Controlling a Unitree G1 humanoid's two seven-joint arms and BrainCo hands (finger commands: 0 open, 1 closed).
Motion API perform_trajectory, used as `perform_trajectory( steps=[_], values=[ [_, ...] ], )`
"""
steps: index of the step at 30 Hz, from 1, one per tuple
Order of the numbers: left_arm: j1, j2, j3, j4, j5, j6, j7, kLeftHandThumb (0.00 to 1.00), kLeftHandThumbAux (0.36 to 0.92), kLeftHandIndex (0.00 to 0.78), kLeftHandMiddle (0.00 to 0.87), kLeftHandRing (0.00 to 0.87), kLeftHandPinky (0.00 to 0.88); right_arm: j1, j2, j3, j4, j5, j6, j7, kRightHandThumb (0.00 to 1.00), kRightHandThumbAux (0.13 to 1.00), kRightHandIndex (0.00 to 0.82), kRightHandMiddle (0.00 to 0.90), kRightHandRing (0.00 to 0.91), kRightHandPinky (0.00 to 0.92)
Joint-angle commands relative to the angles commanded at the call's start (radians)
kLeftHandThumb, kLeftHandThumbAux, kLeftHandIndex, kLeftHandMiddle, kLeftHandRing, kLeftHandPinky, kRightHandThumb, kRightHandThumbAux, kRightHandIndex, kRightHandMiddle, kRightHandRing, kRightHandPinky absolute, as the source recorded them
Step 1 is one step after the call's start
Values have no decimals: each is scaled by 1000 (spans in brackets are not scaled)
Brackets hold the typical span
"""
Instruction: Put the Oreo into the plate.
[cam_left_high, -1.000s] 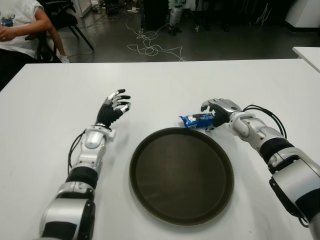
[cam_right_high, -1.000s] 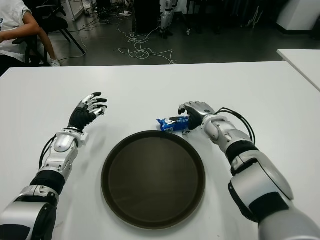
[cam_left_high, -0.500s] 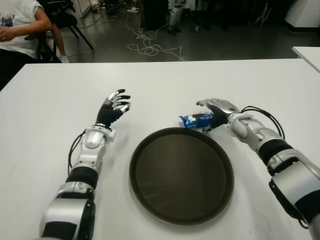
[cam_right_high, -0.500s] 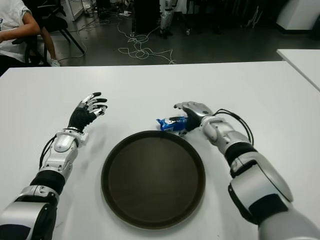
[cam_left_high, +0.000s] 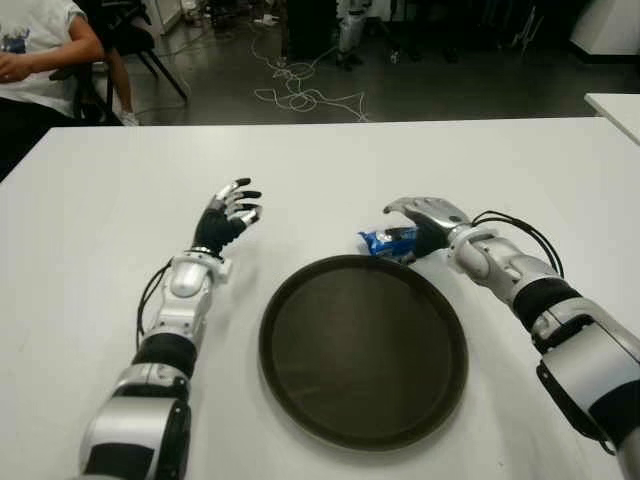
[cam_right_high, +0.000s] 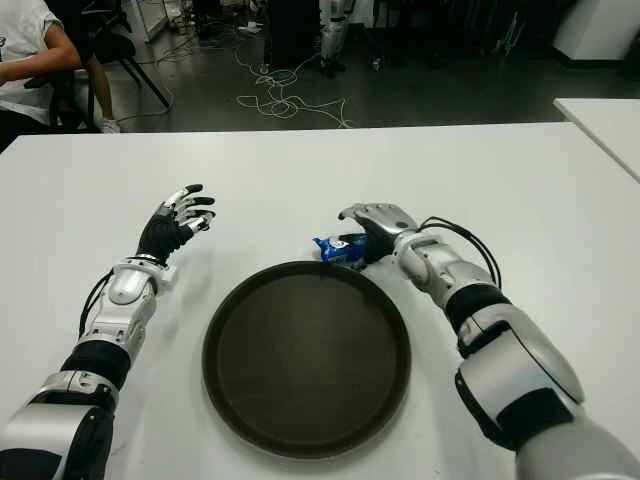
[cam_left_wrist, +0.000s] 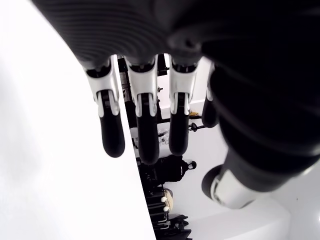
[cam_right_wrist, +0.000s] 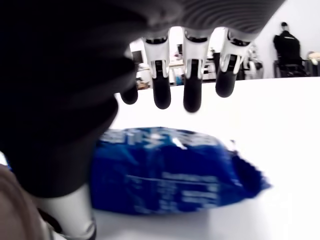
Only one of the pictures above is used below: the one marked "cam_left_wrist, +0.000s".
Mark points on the left robot hand black silver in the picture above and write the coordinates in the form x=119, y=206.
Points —
x=225, y=50

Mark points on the black backpack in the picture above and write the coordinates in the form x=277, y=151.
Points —
x=172, y=170

